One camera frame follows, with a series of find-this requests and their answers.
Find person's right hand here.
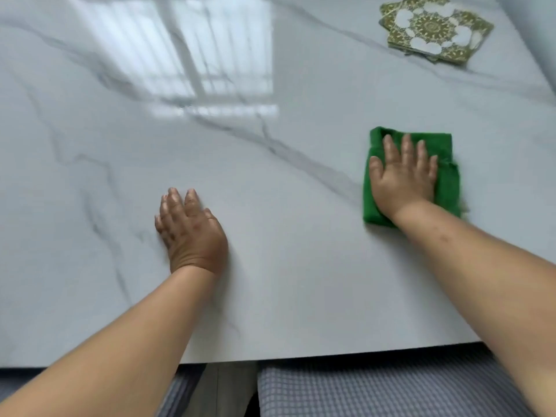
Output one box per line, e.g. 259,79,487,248
369,133,439,222

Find person's left hand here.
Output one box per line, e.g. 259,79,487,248
154,187,229,277

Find green cleaning cloth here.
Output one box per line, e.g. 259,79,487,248
363,126,462,228

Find person's right forearm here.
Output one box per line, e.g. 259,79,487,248
391,200,556,417

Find person's left forearm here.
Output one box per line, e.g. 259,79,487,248
0,266,218,417

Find green gold patterned coaster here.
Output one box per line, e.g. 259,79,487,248
379,0,451,26
386,3,495,66

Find grey checked trousers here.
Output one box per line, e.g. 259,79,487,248
156,342,537,417

